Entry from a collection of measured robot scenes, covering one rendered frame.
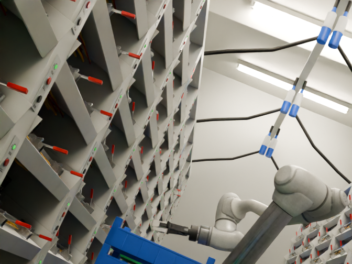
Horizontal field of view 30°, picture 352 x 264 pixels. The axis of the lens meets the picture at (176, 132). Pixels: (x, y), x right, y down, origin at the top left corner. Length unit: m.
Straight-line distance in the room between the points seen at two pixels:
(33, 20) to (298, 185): 1.54
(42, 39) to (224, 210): 1.92
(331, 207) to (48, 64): 1.58
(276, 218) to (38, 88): 1.44
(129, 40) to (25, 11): 0.96
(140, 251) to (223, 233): 1.22
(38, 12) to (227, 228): 1.98
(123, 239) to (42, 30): 0.76
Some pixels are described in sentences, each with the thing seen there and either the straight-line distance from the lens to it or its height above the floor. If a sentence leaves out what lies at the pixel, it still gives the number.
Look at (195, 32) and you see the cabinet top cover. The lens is 3.50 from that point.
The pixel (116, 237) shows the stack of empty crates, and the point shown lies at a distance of 1.84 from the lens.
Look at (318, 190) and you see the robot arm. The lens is 2.60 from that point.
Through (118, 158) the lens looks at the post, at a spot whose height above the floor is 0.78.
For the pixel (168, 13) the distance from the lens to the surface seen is 2.37.
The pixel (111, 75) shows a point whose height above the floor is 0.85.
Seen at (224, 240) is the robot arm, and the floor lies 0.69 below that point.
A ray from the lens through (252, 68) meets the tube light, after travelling 6.83.
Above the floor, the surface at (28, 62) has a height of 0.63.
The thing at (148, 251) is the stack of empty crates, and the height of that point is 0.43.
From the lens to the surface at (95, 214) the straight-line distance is 2.68.
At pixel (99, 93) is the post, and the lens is 2.05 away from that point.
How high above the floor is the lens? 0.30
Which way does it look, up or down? 14 degrees up
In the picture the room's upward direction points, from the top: 24 degrees clockwise
